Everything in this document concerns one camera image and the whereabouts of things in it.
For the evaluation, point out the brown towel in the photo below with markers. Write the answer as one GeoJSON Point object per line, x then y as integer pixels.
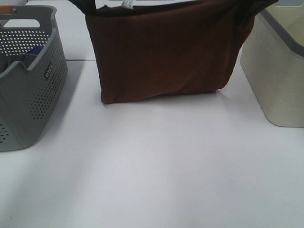
{"type": "Point", "coordinates": [182, 48]}

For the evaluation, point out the blue towel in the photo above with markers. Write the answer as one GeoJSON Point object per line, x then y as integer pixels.
{"type": "Point", "coordinates": [35, 50]}

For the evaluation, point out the beige plastic basket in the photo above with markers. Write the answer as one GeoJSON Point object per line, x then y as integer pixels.
{"type": "Point", "coordinates": [273, 61]}

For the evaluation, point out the grey perforated plastic basket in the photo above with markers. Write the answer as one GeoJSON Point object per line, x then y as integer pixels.
{"type": "Point", "coordinates": [30, 86]}

